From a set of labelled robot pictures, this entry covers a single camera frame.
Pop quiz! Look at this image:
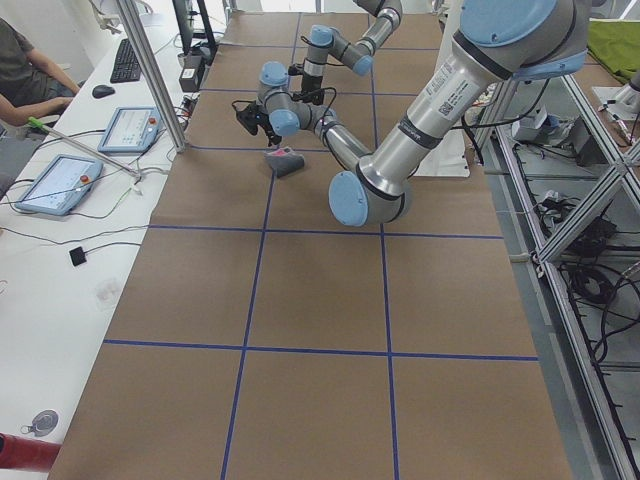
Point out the pink towel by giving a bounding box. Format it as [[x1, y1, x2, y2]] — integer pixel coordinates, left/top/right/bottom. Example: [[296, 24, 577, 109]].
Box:
[[263, 147, 305, 178]]

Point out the small black square pad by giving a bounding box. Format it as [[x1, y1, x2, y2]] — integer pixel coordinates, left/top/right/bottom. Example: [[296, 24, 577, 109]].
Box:
[[69, 246, 87, 267]]

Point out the black keyboard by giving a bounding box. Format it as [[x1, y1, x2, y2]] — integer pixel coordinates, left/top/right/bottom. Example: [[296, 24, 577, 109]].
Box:
[[110, 38, 141, 84]]

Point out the black box with label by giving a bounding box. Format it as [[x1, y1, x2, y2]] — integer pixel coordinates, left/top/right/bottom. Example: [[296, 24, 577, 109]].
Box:
[[179, 54, 205, 93]]

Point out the lower teach pendant tablet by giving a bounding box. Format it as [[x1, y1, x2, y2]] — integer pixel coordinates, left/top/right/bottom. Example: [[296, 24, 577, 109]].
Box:
[[15, 155, 104, 216]]

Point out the person's forearm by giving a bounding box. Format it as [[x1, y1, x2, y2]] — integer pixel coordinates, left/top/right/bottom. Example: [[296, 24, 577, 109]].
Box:
[[0, 95, 73, 126]]

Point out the black computer mouse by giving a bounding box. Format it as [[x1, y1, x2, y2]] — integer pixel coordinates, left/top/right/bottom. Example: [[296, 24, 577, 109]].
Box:
[[92, 84, 115, 99]]

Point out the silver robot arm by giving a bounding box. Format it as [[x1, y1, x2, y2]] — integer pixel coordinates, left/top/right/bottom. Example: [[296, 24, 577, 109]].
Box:
[[254, 1, 591, 227], [288, 0, 403, 105]]

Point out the teach pendant tablet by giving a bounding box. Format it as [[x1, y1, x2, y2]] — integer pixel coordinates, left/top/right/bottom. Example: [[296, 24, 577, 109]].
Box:
[[15, 155, 104, 216], [98, 106, 162, 154]]

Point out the red cylinder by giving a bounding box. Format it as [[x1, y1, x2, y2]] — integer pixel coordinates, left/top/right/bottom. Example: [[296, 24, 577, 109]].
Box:
[[0, 433, 61, 473]]

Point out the round metal disc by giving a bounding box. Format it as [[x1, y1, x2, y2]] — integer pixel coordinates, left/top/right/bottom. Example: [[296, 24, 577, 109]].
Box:
[[20, 409, 59, 437]]

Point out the green cloth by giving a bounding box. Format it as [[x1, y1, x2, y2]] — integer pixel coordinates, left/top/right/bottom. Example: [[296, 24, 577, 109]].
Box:
[[587, 20, 639, 83]]

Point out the upper teach pendant tablet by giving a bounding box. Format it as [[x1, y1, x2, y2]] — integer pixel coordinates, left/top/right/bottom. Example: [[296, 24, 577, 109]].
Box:
[[98, 106, 162, 154]]

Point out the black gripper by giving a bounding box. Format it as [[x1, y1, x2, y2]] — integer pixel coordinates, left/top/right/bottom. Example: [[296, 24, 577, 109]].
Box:
[[260, 117, 281, 147]]

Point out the metal rod with green handle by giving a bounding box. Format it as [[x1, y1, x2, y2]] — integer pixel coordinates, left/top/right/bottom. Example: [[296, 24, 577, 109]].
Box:
[[28, 117, 142, 181]]

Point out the aluminium side frame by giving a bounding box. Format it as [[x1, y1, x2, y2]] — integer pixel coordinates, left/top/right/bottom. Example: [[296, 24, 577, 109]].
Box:
[[476, 66, 639, 479]]

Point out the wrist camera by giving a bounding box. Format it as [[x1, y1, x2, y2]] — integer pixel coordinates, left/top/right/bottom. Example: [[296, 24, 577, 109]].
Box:
[[231, 100, 263, 136]]

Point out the aluminium frame post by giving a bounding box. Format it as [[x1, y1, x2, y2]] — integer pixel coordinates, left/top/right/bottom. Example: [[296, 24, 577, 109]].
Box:
[[115, 0, 186, 153]]

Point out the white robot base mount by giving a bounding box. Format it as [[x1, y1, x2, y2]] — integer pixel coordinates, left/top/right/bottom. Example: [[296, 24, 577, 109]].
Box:
[[412, 130, 470, 178]]

